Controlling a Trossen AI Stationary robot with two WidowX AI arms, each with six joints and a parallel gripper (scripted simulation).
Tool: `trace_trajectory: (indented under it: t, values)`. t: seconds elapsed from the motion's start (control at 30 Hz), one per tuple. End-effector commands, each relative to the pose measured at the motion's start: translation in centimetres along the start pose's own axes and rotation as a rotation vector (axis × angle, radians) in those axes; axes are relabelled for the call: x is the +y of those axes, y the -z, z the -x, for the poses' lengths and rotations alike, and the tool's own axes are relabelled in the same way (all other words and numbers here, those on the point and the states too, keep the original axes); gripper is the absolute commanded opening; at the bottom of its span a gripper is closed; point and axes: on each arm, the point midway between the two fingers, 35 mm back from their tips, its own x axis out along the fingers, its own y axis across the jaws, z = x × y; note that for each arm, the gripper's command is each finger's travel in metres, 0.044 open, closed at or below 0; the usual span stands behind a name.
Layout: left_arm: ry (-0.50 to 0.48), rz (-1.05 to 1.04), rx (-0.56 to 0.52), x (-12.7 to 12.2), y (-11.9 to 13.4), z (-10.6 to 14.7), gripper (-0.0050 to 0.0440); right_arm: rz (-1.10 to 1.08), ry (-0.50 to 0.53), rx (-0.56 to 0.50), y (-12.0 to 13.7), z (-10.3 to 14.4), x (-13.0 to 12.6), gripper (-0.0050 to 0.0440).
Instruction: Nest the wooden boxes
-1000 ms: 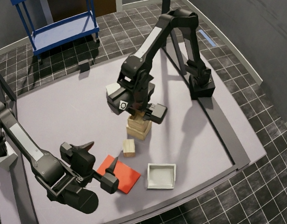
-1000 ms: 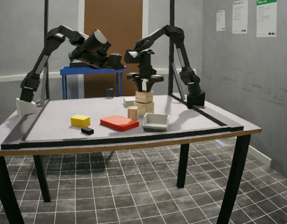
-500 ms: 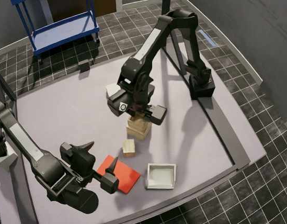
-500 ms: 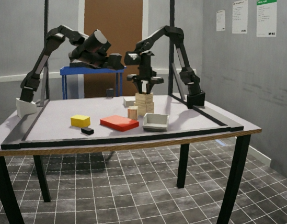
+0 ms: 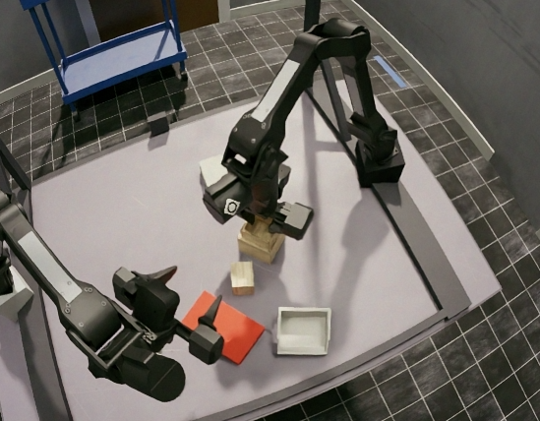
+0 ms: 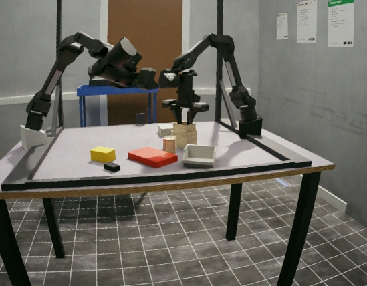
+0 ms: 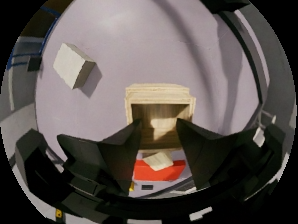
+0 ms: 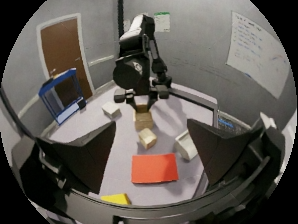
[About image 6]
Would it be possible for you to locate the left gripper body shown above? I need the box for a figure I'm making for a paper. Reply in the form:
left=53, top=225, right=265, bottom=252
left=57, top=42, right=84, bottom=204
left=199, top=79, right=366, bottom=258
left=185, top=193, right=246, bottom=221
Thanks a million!
left=162, top=88, right=209, bottom=112

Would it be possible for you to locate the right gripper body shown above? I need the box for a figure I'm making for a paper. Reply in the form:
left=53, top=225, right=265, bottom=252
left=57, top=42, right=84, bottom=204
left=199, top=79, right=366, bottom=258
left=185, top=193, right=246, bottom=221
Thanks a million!
left=108, top=64, right=156, bottom=90

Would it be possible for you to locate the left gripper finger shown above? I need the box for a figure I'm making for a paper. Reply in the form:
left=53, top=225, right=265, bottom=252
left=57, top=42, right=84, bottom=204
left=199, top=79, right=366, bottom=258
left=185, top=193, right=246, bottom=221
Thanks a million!
left=187, top=110, right=197, bottom=125
left=169, top=108, right=183, bottom=124

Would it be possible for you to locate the wooden box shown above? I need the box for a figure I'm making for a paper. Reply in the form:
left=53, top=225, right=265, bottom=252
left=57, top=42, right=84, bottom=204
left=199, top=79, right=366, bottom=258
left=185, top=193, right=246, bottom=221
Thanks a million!
left=163, top=136, right=176, bottom=154
left=173, top=121, right=196, bottom=133
left=171, top=130, right=197, bottom=148

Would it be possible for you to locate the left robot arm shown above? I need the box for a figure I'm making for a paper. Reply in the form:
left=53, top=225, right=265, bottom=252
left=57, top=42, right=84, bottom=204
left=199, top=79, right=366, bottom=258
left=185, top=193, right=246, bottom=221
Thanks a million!
left=158, top=33, right=259, bottom=122

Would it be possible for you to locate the orange-red flat rectangular block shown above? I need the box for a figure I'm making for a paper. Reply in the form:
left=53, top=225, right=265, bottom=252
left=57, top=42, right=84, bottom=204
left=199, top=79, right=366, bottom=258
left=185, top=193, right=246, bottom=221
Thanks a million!
left=128, top=146, right=178, bottom=168

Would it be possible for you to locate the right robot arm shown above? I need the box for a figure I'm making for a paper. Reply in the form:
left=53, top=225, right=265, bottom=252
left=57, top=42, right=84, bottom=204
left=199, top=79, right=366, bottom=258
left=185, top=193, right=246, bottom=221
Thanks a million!
left=24, top=31, right=142, bottom=131

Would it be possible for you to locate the yellow rectangular block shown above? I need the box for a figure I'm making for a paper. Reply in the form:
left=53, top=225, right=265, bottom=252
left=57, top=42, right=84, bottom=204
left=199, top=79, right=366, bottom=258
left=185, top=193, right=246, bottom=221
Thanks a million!
left=90, top=146, right=116, bottom=163

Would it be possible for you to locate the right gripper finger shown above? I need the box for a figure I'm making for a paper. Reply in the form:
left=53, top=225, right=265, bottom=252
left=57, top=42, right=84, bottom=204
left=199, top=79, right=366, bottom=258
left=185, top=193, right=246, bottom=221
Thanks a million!
left=152, top=80, right=159, bottom=89
left=119, top=81, right=137, bottom=88

